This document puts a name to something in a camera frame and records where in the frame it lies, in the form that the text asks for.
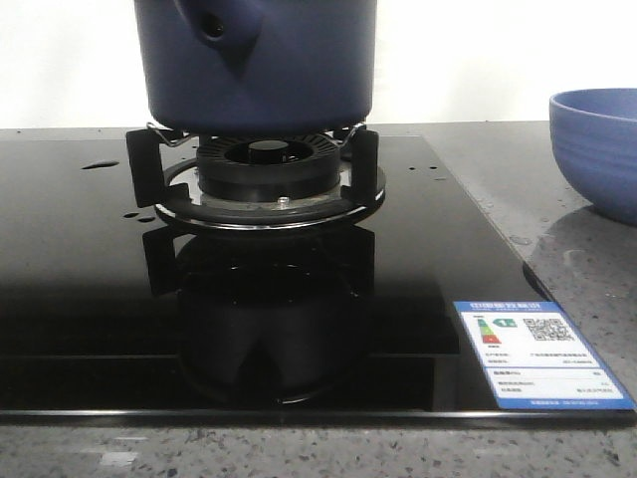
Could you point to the black glass gas cooktop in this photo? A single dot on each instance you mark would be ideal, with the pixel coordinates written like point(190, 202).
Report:
point(110, 316)

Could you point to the dark blue cooking pot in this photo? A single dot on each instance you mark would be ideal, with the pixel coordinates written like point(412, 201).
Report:
point(257, 67)

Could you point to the blue ceramic bowl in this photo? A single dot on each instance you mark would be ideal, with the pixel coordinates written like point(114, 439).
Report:
point(593, 139)

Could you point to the blue white energy label sticker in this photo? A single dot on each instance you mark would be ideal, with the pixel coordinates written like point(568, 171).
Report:
point(534, 358)

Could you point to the black gas burner head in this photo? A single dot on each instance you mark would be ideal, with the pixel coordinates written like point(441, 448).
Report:
point(262, 170)

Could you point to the black metal pot support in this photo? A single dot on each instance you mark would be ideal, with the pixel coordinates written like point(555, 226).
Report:
point(175, 193)

